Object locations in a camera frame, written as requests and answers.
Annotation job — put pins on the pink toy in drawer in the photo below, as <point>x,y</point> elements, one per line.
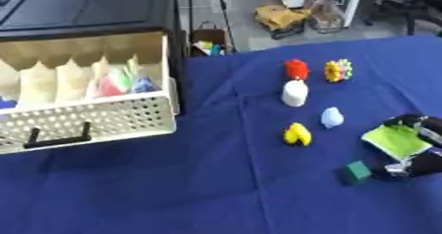
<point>108,88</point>

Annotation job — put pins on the red toy pepper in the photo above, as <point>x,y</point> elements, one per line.
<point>296,69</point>

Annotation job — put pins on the blue toy in drawer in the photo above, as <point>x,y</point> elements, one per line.
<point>144,85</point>

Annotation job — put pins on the pale compartment drawer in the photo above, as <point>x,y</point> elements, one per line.
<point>86,113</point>

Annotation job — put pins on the yellow bag on floor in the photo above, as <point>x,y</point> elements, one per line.
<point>281,16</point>

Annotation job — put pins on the yellow multicolour spiky ball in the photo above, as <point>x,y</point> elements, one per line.
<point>337,70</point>

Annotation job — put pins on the lime green card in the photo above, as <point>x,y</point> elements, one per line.
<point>397,140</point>

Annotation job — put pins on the black tripod pole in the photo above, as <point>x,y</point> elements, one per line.
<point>224,14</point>

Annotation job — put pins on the white cylinder toy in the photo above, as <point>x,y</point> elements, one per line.
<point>294,93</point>

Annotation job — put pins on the brown paper bag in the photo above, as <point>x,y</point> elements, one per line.
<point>208,42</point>

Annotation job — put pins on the dark green cube block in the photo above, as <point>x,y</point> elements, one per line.
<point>357,172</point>

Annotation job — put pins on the green toy in drawer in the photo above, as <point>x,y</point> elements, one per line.
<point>123,76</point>

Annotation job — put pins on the dark chair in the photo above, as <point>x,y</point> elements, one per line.
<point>410,4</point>

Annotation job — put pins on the black cabinet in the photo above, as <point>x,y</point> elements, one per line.
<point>86,4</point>

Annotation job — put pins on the yellow toy banana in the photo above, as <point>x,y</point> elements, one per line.
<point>298,134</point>

